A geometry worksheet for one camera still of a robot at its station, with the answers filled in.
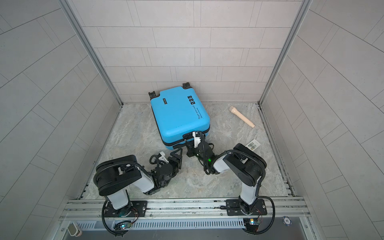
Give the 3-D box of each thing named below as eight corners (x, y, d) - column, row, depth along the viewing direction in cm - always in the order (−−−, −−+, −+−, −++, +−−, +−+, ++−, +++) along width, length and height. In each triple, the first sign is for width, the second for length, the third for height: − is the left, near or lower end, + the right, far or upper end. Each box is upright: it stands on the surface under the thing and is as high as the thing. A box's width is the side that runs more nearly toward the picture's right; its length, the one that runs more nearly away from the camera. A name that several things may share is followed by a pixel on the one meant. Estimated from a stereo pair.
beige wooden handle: (251, 129, 103) (253, 126, 100) (228, 111, 114) (229, 107, 111) (254, 127, 105) (256, 123, 102) (231, 109, 116) (232, 105, 113)
